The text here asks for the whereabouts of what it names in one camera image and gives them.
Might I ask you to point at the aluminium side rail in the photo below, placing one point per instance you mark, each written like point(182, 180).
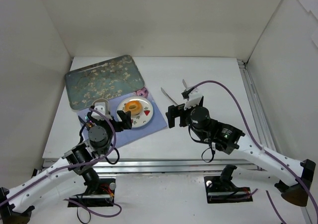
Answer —
point(263, 131)

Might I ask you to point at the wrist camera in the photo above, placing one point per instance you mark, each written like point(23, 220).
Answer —
point(192, 98)
point(99, 113)

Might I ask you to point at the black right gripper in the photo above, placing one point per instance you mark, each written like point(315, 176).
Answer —
point(177, 113)

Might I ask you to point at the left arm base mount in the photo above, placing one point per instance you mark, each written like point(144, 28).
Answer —
point(103, 196)

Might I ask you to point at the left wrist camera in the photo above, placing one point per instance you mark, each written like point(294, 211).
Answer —
point(99, 113)

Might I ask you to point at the floral teal serving tray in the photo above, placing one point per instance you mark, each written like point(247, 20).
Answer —
point(104, 80)

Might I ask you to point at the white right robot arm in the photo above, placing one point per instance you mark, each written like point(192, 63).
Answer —
point(292, 178)

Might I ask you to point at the beige cup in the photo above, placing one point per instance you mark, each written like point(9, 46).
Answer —
point(103, 104)

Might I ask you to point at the aluminium table edge rail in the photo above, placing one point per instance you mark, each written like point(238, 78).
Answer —
point(103, 168)

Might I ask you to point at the stainless steel tongs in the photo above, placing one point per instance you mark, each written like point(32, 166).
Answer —
point(174, 87)

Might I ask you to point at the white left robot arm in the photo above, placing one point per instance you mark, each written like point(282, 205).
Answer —
point(71, 174)

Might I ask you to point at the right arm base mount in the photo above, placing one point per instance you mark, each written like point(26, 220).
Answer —
point(221, 190)

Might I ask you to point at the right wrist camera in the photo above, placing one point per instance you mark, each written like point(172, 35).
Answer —
point(192, 98)

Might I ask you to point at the watermelon pattern white plate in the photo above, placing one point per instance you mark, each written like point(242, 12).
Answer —
point(142, 118)

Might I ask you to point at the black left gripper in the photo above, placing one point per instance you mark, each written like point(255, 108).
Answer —
point(115, 125)

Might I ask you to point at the light blue Frozen placemat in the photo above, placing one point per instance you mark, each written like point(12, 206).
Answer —
point(156, 124)

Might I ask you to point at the orange bagel bread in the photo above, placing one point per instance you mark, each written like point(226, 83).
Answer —
point(134, 107)

